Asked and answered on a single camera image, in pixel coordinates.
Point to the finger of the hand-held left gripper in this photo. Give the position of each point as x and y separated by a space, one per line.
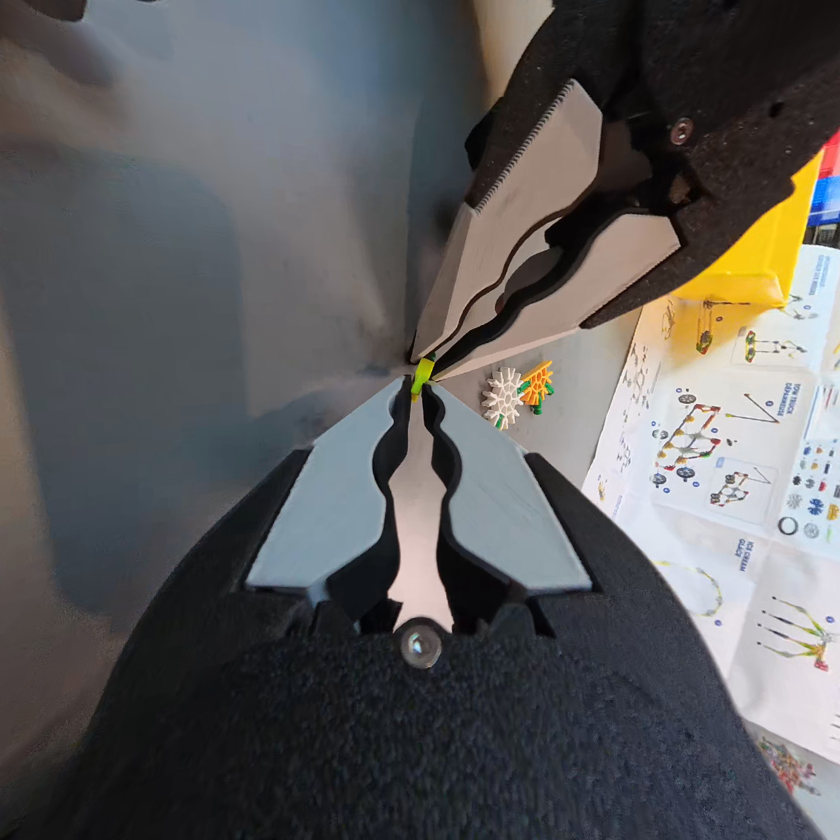
610 262
525 177

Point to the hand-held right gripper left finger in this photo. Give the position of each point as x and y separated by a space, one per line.
315 518

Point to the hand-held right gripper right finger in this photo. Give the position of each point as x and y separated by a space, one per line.
518 518

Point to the toy construction model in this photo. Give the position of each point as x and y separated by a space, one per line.
505 397

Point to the yellow plastic bin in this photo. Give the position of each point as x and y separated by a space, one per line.
754 262

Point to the lime green toy connector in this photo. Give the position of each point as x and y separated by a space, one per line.
422 374

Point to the grey desk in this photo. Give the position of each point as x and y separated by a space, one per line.
197 262

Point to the red plastic crates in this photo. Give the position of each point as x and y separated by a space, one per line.
832 154

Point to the blue plastic crates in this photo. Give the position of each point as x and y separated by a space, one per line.
825 197

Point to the toy instruction sheet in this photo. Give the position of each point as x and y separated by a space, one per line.
722 558

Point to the colourful toy set box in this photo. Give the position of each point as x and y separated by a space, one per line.
794 768

